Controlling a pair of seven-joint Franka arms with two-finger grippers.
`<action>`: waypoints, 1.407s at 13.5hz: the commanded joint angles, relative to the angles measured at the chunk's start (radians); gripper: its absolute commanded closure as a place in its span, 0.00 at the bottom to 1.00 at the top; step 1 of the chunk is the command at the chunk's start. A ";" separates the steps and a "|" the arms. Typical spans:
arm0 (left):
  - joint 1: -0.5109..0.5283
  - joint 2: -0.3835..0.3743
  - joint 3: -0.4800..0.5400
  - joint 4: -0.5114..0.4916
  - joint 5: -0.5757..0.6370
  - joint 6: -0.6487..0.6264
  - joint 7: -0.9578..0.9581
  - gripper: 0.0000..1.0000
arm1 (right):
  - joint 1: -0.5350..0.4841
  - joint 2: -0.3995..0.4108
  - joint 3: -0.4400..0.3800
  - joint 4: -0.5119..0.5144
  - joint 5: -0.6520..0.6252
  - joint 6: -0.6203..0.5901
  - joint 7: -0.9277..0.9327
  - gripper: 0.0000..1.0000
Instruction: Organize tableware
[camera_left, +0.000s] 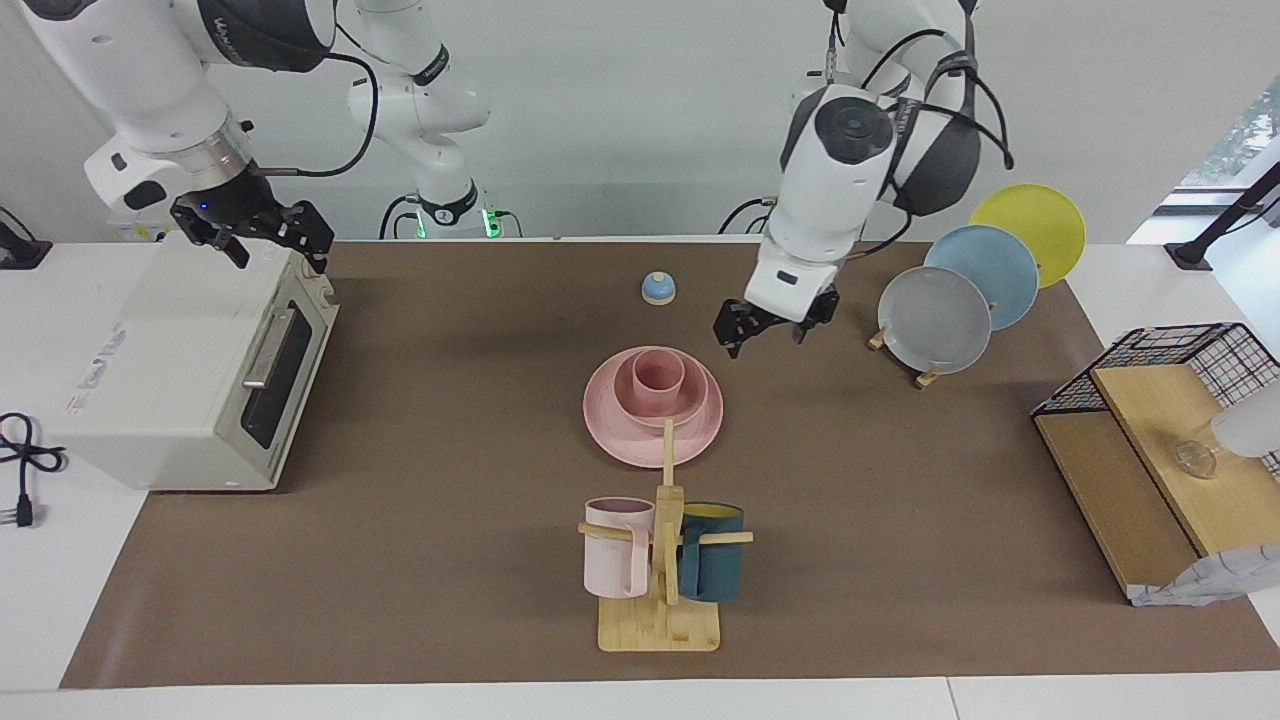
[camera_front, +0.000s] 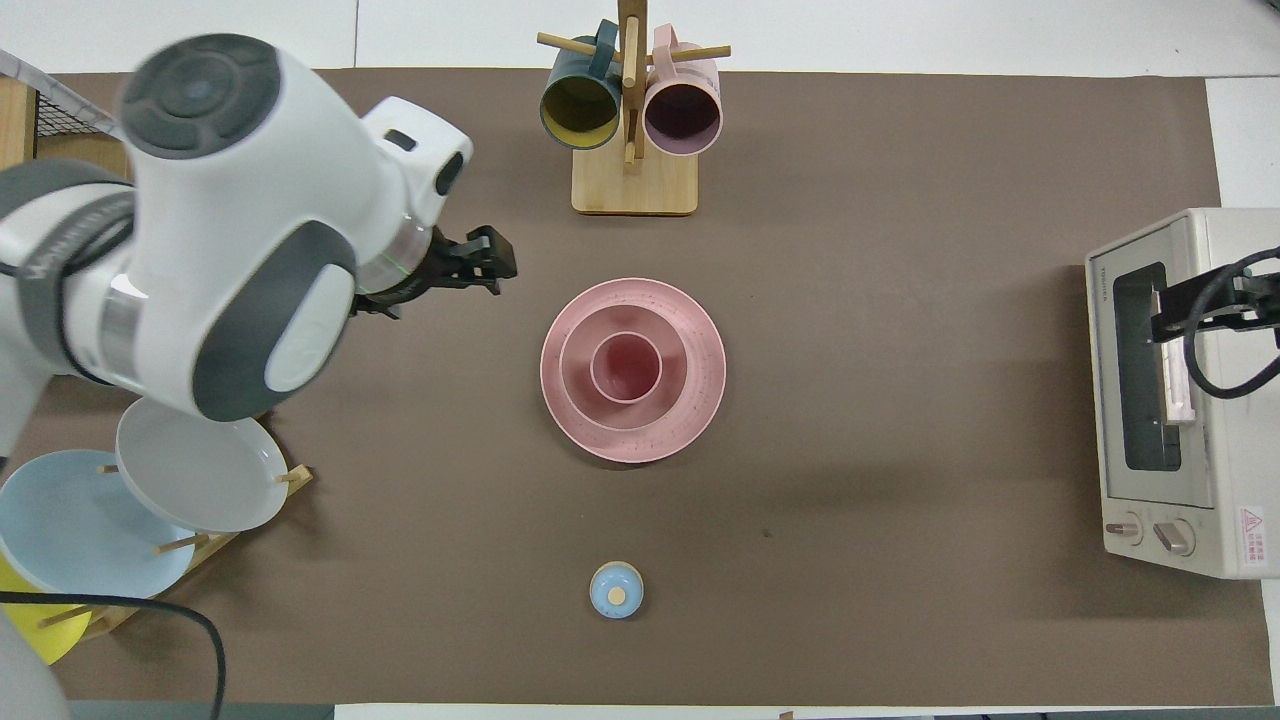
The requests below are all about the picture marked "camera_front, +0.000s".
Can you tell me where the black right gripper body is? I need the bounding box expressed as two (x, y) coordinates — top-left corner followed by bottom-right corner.
(1203, 270), (1280, 338)

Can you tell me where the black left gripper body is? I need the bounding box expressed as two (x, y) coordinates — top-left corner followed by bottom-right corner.
(392, 232), (473, 313)

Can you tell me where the pink bowl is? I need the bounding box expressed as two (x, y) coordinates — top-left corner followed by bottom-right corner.
(559, 303), (690, 432)

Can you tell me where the pink cup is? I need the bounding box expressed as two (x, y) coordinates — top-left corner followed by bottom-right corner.
(590, 331), (664, 405)

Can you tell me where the beige toaster oven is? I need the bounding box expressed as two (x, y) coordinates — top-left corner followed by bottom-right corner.
(1085, 207), (1280, 580)

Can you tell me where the wooden mug tree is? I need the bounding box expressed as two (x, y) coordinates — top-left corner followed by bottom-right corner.
(537, 0), (732, 216)

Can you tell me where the dark green mug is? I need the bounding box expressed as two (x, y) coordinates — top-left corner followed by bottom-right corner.
(540, 20), (624, 151)

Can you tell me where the pink speckled plate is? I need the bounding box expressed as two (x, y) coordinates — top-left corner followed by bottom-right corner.
(540, 278), (727, 464)

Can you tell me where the pink mug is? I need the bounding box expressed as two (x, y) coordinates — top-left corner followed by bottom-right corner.
(643, 25), (724, 157)

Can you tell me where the wooden plate rack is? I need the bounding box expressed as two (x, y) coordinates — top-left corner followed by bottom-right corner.
(40, 410), (314, 641)

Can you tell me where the brown table mat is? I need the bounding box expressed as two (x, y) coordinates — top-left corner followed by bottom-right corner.
(0, 68), (1276, 706)

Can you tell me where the grey plate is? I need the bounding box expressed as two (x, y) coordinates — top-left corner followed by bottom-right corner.
(116, 397), (291, 533)

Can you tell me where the blue jar with wooden knob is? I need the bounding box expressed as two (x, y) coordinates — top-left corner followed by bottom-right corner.
(589, 561), (645, 620)

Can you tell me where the light blue plate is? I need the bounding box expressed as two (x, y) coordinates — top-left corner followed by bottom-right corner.
(0, 449), (198, 602)

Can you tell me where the yellow plate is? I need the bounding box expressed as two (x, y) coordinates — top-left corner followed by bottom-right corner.
(0, 553), (93, 667)

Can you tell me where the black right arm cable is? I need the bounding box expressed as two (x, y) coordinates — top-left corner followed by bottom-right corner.
(1182, 246), (1280, 400)

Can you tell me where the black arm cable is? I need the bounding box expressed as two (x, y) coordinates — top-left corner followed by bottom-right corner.
(0, 590), (228, 720)
(1182, 246), (1280, 400)

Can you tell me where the wooden shelf with wire mesh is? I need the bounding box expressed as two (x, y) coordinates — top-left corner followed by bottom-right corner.
(0, 48), (135, 183)

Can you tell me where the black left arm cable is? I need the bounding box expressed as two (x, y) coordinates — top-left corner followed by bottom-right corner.
(0, 590), (228, 720)

